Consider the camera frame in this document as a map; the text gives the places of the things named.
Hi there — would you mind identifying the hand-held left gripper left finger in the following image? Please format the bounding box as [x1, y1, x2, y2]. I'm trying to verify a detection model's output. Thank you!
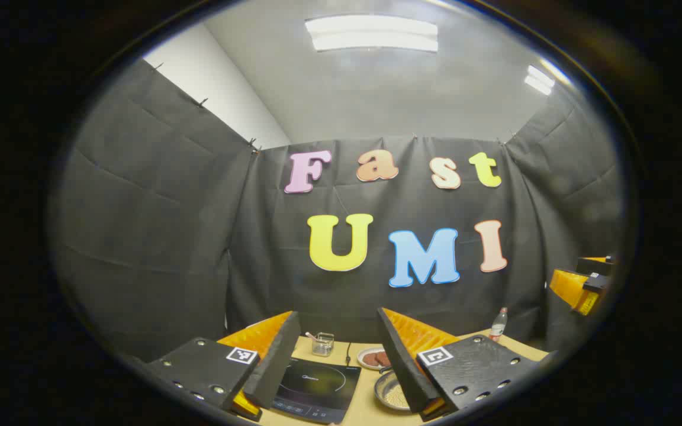
[143, 311, 302, 422]

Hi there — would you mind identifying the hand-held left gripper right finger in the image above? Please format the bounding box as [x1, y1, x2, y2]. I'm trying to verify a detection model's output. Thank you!
[375, 307, 546, 422]

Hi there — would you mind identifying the steel pot with black handles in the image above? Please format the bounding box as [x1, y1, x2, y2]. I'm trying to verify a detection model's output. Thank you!
[374, 367, 413, 411]

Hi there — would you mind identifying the black induction cooktop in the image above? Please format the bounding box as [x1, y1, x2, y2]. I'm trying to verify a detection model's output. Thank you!
[270, 357, 362, 425]

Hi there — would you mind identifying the round white plate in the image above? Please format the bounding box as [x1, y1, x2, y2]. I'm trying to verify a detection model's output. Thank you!
[357, 347, 392, 371]

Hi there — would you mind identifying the clear water bottle red label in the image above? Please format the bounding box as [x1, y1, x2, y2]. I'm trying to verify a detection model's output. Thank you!
[489, 307, 509, 343]

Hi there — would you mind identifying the black backdrop cloth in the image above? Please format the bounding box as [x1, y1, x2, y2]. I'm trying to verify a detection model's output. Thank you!
[51, 59, 625, 363]

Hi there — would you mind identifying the small ceiling light panel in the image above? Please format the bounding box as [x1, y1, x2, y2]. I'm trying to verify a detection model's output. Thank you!
[523, 65, 556, 96]

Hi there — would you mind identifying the large ceiling light panel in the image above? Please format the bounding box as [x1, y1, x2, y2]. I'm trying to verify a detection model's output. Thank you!
[305, 15, 439, 53]

